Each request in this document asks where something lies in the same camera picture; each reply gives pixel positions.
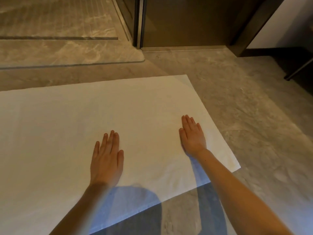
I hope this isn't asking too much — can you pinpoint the fixed dark glass panel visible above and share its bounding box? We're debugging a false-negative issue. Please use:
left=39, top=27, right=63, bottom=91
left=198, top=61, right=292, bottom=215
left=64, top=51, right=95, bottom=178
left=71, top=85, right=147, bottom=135
left=133, top=0, right=288, bottom=58

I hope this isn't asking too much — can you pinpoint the black metal support bar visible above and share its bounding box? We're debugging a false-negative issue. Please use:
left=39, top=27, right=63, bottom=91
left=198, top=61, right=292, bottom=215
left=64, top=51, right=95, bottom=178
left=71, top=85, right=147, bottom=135
left=283, top=60, right=313, bottom=82

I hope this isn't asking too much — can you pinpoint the thin white towel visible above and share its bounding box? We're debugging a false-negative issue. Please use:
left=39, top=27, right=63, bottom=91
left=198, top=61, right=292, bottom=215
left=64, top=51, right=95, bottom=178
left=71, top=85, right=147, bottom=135
left=0, top=74, right=241, bottom=235

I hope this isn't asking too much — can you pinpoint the person's left forearm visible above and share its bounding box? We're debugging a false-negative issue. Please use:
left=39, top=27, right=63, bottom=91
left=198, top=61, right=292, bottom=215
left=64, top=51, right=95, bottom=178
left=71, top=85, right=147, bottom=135
left=49, top=183, right=118, bottom=235

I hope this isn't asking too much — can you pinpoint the person's right hand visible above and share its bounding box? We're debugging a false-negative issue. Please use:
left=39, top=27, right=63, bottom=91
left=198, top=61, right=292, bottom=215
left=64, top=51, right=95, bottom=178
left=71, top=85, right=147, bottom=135
left=179, top=115, right=208, bottom=156

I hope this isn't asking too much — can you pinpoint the person's left hand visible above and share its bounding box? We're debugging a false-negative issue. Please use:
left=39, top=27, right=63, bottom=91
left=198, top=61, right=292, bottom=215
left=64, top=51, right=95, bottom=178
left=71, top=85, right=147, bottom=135
left=90, top=130, right=125, bottom=188

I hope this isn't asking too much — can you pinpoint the linear shower drain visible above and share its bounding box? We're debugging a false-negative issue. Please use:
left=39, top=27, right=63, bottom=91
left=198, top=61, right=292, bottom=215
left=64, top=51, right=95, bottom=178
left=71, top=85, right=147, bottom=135
left=0, top=35, right=119, bottom=41

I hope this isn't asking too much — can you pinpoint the person's right forearm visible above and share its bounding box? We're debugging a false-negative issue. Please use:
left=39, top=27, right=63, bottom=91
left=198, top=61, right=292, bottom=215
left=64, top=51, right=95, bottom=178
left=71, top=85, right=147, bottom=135
left=194, top=148, right=294, bottom=235

